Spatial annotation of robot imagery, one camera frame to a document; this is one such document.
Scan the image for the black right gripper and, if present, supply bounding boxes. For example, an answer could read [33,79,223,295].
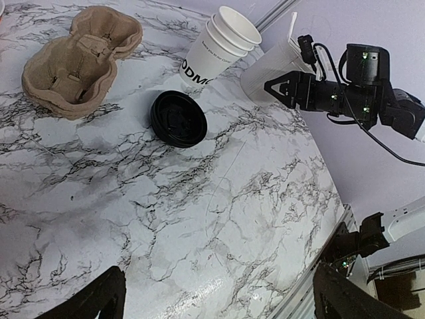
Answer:
[264,44,390,130]

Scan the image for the white wrapped straw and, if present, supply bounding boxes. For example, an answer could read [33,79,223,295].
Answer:
[287,11,298,43]

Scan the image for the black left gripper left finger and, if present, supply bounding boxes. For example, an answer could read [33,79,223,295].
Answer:
[37,266,126,319]

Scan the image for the right aluminium frame post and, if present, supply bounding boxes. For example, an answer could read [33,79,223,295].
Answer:
[255,0,299,32]

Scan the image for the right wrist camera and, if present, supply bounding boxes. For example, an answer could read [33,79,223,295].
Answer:
[297,35,326,81]

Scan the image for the stacked cardboard cup carriers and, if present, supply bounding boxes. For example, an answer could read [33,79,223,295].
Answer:
[21,6,143,120]

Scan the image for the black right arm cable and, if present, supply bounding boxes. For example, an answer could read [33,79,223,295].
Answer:
[311,42,425,166]

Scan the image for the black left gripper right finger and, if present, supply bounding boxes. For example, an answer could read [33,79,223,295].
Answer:
[313,262,418,318]

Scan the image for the aluminium front rail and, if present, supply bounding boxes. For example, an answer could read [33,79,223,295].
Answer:
[272,204,373,319]

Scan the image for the stack of white paper cups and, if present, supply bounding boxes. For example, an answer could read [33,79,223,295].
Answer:
[179,6,262,87]

